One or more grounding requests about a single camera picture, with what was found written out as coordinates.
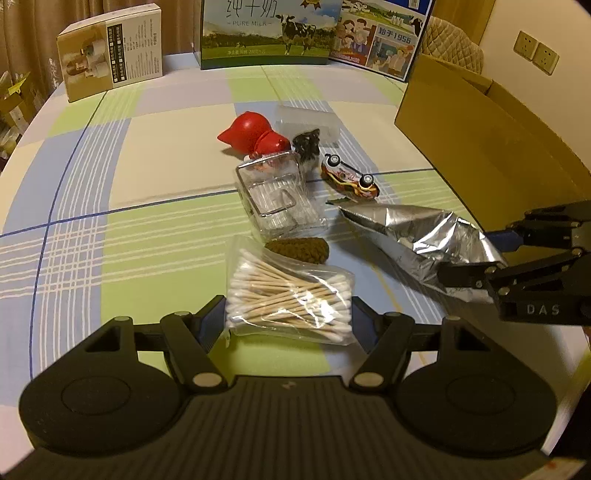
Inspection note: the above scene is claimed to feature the brown cardboard box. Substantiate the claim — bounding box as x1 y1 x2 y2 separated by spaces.
394 54 585 232

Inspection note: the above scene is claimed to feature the quilted chair back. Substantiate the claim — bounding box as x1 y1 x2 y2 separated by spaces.
422 21 485 77

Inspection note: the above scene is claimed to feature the red hooded figurine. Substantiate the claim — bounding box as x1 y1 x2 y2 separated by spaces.
217 111 294 163

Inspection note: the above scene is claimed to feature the silver foil bag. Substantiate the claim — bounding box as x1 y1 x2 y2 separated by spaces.
325 198 509 303

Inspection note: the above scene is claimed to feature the bag of cotton swabs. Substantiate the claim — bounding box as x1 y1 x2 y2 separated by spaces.
224 235 358 347

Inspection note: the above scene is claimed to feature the plaid tablecloth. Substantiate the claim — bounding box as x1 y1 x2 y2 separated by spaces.
0 51 591 453

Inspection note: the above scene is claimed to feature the beige wall socket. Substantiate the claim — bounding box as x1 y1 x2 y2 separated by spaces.
533 42 560 75
514 30 539 61

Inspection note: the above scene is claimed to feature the beige tissue roll carton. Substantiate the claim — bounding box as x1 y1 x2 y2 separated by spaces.
56 2 164 103

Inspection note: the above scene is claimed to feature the clear plastic box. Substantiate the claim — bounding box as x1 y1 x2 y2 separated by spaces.
276 104 342 148

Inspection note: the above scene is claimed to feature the green cow print milk carton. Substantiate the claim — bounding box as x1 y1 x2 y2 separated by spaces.
199 0 343 71

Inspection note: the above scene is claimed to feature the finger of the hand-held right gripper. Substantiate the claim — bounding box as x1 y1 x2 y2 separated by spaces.
436 247 591 301
489 199 591 253

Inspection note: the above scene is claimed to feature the toy car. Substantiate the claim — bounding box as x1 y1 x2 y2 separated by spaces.
320 153 380 200

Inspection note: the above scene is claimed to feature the blue cartoon print milk carton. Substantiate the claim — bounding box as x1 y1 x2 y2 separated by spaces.
329 0 437 84

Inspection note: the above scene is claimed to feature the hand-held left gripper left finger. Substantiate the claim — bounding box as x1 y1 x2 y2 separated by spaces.
85 295 228 393

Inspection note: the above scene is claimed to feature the brown fuzzy pouch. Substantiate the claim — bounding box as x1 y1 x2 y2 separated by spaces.
265 234 331 266

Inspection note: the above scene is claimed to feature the small black toy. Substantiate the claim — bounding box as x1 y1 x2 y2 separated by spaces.
292 129 321 165

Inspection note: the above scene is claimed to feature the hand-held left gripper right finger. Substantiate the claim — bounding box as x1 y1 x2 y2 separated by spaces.
350 295 497 393

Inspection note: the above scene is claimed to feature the clear toothpick box with clip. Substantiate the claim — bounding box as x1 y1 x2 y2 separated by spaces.
235 150 328 241

